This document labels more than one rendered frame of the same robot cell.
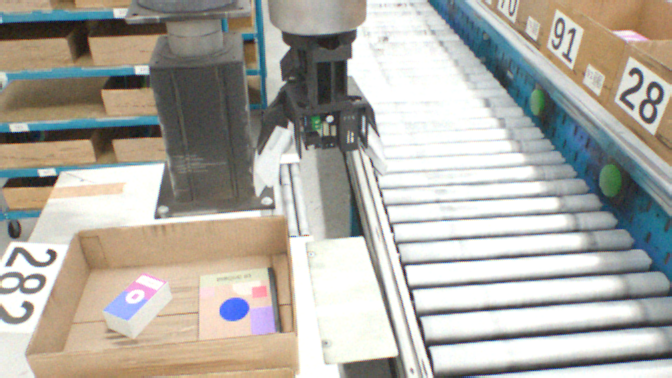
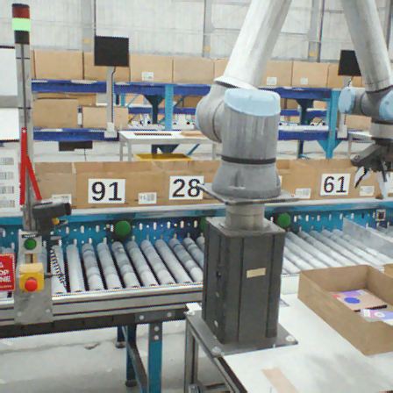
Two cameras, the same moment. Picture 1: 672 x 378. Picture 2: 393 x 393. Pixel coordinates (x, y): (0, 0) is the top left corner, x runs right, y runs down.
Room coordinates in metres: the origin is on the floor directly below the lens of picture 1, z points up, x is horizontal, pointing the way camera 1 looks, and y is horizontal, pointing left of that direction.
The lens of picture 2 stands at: (1.45, 1.58, 1.48)
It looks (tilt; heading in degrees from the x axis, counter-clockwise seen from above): 13 degrees down; 259
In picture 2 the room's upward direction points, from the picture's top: 2 degrees clockwise
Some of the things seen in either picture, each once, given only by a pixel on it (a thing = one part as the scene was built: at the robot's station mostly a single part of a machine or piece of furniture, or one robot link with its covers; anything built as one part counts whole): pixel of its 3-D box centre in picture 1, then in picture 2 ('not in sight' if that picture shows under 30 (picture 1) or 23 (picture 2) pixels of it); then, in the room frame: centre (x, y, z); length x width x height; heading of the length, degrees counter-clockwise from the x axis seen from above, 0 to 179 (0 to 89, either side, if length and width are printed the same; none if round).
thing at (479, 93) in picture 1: (429, 99); (75, 269); (1.55, -0.31, 0.72); 0.52 x 0.05 x 0.05; 96
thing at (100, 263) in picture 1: (179, 297); (367, 303); (0.63, 0.25, 0.80); 0.38 x 0.28 x 0.10; 97
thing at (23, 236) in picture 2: not in sight; (30, 242); (1.67, 0.01, 0.95); 0.07 x 0.03 x 0.07; 6
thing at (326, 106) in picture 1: (322, 85); (381, 154); (0.50, 0.01, 1.24); 0.09 x 0.08 x 0.12; 14
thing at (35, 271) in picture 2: not in sight; (44, 277); (1.63, 0.03, 0.84); 0.15 x 0.09 x 0.07; 6
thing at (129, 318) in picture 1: (138, 305); (377, 321); (0.63, 0.33, 0.78); 0.10 x 0.06 x 0.05; 155
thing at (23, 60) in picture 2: not in sight; (28, 191); (1.67, -0.02, 1.11); 0.12 x 0.05 x 0.88; 6
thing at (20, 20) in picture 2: not in sight; (21, 19); (1.67, -0.02, 1.62); 0.05 x 0.05 x 0.06
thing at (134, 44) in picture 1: (155, 35); not in sight; (1.97, 0.66, 0.79); 0.40 x 0.30 x 0.10; 97
